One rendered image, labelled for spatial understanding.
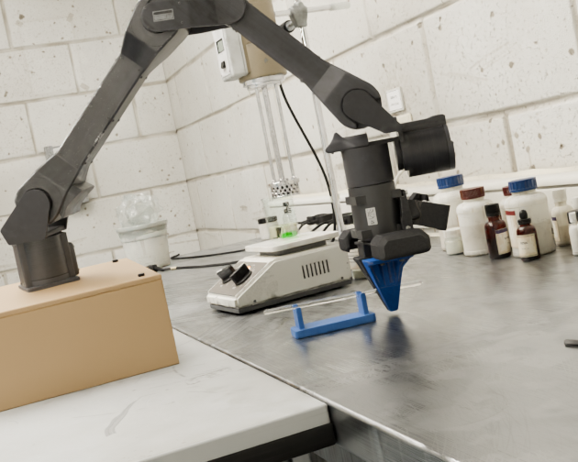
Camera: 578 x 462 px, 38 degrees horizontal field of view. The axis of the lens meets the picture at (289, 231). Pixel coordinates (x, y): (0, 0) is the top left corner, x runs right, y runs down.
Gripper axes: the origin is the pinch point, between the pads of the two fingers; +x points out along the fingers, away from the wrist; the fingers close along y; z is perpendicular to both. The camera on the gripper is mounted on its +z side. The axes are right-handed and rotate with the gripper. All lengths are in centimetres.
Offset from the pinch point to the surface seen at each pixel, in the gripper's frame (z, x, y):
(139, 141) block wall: -18, -38, 279
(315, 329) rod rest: -10.3, 3.3, -1.9
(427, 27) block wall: 36, -38, 65
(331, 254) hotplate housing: 0.1, -1.6, 28.1
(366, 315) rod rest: -3.9, 3.0, -1.9
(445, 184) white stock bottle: 26, -8, 43
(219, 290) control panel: -17.5, 0.8, 32.2
